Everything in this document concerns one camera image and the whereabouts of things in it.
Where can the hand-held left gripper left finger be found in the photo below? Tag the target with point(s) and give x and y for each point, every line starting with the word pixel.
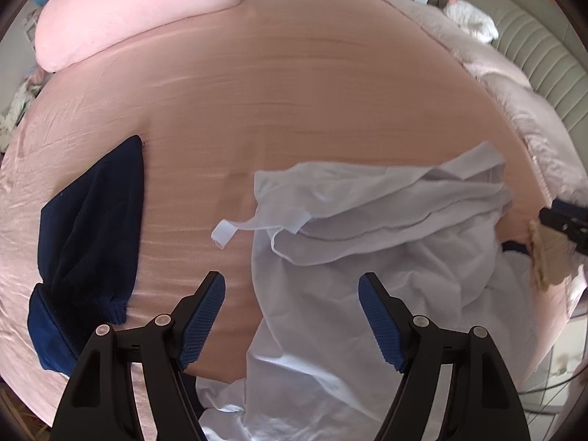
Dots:
pixel 202 321

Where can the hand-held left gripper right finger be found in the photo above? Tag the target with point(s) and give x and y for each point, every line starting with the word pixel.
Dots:
pixel 381 326

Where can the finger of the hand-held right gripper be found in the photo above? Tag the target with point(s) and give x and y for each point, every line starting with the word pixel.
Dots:
pixel 567 225

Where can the cream garment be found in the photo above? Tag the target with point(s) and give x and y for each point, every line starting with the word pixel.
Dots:
pixel 549 259

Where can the light blue shirt navy trim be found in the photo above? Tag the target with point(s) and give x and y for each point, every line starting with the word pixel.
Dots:
pixel 367 248

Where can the heap of white clothes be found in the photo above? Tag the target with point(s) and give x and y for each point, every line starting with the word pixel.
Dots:
pixel 20 105

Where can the pale pink quilt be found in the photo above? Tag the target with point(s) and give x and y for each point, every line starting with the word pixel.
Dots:
pixel 528 124

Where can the navy blue garment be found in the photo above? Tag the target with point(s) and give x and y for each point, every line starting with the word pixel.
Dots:
pixel 92 239

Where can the grey-green padded headboard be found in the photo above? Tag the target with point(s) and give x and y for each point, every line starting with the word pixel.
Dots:
pixel 542 50

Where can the bed with pink sheet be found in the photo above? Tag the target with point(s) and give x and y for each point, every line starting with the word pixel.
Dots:
pixel 298 101

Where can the large pink pillow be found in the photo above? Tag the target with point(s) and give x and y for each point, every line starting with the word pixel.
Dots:
pixel 138 9

